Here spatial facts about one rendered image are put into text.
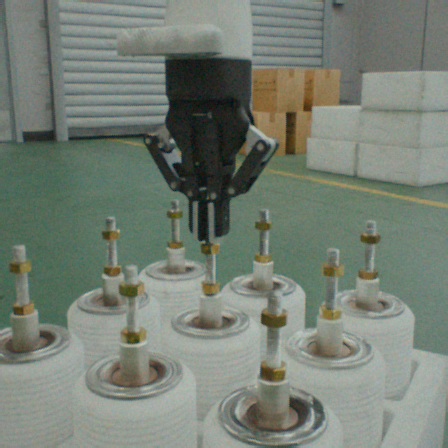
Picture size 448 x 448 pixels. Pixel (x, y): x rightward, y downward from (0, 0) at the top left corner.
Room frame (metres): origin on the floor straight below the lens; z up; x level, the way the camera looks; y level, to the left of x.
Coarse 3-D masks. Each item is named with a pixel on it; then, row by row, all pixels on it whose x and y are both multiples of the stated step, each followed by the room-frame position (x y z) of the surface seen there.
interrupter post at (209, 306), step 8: (200, 296) 0.51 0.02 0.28; (208, 296) 0.51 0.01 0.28; (216, 296) 0.51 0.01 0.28; (200, 304) 0.51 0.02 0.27; (208, 304) 0.51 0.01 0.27; (216, 304) 0.51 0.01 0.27; (200, 312) 0.51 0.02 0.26; (208, 312) 0.51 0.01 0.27; (216, 312) 0.51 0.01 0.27; (200, 320) 0.51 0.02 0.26; (208, 320) 0.51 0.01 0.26; (216, 320) 0.51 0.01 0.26
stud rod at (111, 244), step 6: (108, 222) 0.57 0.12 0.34; (114, 222) 0.57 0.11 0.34; (108, 228) 0.57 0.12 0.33; (114, 228) 0.57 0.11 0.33; (108, 240) 0.57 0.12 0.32; (114, 240) 0.57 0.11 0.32; (108, 246) 0.57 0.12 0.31; (114, 246) 0.57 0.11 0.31; (108, 252) 0.57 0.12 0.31; (114, 252) 0.57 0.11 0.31; (108, 258) 0.57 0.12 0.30; (114, 258) 0.57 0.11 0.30; (108, 264) 0.57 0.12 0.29; (114, 264) 0.57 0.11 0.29
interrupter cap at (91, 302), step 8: (80, 296) 0.58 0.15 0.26; (88, 296) 0.58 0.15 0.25; (96, 296) 0.58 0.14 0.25; (144, 296) 0.58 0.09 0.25; (80, 304) 0.56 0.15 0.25; (88, 304) 0.56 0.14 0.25; (96, 304) 0.56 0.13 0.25; (104, 304) 0.57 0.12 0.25; (120, 304) 0.57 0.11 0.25; (144, 304) 0.56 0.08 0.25; (88, 312) 0.54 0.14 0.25; (96, 312) 0.54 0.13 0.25; (104, 312) 0.54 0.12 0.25; (112, 312) 0.54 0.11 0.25; (120, 312) 0.54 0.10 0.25
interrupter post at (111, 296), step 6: (102, 276) 0.57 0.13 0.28; (108, 276) 0.57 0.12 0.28; (114, 276) 0.57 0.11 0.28; (120, 276) 0.57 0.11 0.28; (102, 282) 0.57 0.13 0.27; (108, 282) 0.56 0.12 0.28; (114, 282) 0.56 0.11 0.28; (108, 288) 0.56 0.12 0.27; (114, 288) 0.56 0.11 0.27; (108, 294) 0.56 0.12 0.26; (114, 294) 0.56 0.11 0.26; (108, 300) 0.56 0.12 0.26; (114, 300) 0.56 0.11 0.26; (120, 300) 0.57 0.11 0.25
